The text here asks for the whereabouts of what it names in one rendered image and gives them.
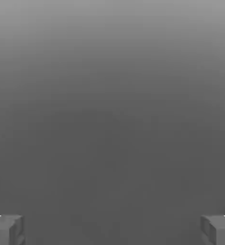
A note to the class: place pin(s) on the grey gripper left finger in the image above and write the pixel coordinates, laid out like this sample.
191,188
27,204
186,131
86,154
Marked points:
3,231

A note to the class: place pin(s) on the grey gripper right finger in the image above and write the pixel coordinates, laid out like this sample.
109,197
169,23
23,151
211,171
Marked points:
219,231

